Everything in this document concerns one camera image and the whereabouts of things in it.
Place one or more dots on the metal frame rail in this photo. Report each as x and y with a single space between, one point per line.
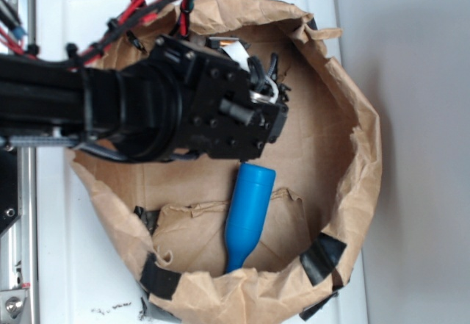
19 278

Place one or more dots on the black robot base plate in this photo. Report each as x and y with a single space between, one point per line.
9 190

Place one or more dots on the blue plastic toy bottle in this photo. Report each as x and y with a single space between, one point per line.
247 213

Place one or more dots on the brown paper bag liner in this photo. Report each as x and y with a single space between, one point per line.
166 219

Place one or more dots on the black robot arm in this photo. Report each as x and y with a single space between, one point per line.
122 116

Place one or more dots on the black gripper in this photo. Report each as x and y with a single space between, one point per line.
226 112

